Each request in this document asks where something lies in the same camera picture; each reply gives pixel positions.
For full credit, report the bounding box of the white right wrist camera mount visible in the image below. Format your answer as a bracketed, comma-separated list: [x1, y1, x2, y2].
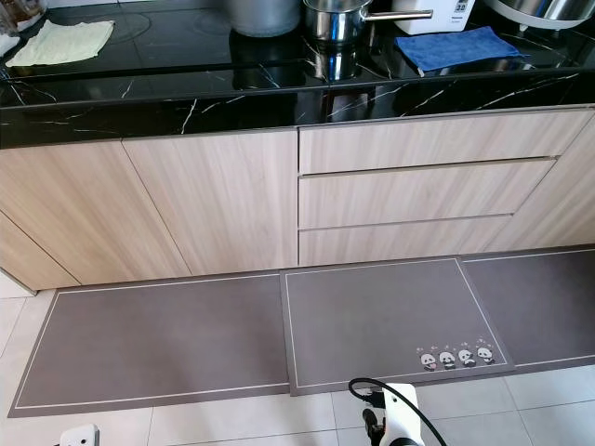
[381, 383, 419, 446]

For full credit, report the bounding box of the blue cloth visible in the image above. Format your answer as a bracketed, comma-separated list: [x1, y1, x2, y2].
[394, 26, 526, 75]

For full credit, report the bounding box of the large grey pot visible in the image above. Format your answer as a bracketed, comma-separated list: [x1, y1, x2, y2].
[229, 0, 303, 38]

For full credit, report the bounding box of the pale yellow cloth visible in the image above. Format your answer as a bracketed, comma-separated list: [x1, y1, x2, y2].
[7, 20, 115, 68]

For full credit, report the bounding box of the glass jar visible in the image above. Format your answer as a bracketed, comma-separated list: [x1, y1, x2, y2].
[0, 0, 47, 36]

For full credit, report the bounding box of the wooden drawer front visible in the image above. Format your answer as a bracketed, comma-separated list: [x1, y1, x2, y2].
[297, 216, 512, 268]
[297, 158, 559, 230]
[297, 109, 595, 176]

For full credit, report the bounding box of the long grey floor mat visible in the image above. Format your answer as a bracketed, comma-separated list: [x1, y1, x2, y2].
[7, 246, 595, 419]

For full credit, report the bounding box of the grey panda floor mat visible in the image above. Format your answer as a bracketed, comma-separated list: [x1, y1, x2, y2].
[279, 256, 516, 398]

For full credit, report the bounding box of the white kitchen appliance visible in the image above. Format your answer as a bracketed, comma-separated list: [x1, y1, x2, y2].
[390, 0, 477, 34]

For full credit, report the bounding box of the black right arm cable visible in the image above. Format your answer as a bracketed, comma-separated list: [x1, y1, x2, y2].
[349, 377, 452, 446]

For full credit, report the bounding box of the steel wok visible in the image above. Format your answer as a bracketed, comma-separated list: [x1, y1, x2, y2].
[483, 0, 595, 31]

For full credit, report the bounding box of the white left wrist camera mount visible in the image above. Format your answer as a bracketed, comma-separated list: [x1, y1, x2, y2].
[59, 425, 99, 446]

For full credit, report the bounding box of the wooden cabinet door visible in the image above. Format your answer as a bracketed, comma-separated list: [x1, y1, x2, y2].
[121, 128, 300, 277]
[0, 139, 192, 289]

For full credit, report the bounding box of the steel saucepan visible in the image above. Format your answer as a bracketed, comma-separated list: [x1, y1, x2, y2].
[303, 0, 433, 46]

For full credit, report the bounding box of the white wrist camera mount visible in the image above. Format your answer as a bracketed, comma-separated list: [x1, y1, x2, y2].
[381, 383, 419, 446]
[59, 425, 99, 446]

